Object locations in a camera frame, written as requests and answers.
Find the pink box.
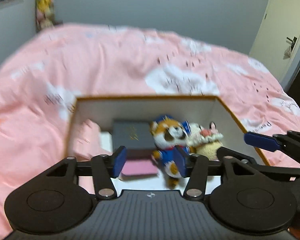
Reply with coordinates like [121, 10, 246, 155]
[119, 157, 158, 180]

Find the red panda plush toy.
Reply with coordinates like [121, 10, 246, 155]
[150, 115, 190, 188]

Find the cream plush toy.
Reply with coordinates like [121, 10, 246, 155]
[186, 122, 223, 160]

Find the dark grey box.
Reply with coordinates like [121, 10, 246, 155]
[111, 120, 155, 150]

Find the orange cardboard box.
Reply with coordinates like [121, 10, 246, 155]
[65, 95, 268, 192]

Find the pale pink plastic item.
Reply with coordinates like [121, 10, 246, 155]
[71, 119, 113, 161]

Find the cream door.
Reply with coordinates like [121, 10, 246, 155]
[249, 0, 300, 82]

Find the pink cloud-print duvet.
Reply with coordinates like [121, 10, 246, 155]
[0, 24, 300, 239]

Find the plush toy column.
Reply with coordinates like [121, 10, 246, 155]
[36, 0, 56, 32]

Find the black door handle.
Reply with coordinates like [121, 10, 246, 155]
[286, 36, 298, 50]

